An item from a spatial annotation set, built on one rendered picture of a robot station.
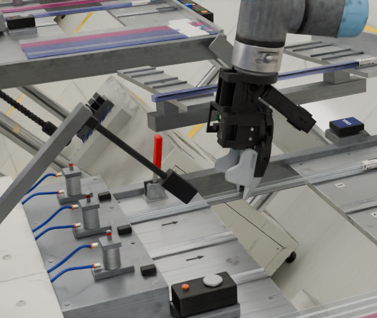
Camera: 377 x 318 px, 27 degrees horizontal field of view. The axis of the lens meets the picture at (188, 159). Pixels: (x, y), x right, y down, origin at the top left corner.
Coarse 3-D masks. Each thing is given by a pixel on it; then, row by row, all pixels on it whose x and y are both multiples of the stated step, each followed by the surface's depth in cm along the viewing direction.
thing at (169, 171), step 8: (168, 176) 92; (176, 176) 92; (160, 184) 92; (168, 184) 92; (176, 184) 93; (184, 184) 93; (176, 192) 93; (184, 192) 93; (192, 192) 94; (184, 200) 94
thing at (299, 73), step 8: (328, 64) 150; (336, 64) 150; (344, 64) 150; (352, 64) 151; (288, 72) 146; (296, 72) 146; (304, 72) 147; (312, 72) 148; (320, 72) 148; (280, 80) 145; (192, 88) 139; (200, 88) 139; (208, 88) 139; (216, 88) 140; (152, 96) 136; (160, 96) 136; (168, 96) 136; (176, 96) 137; (184, 96) 138
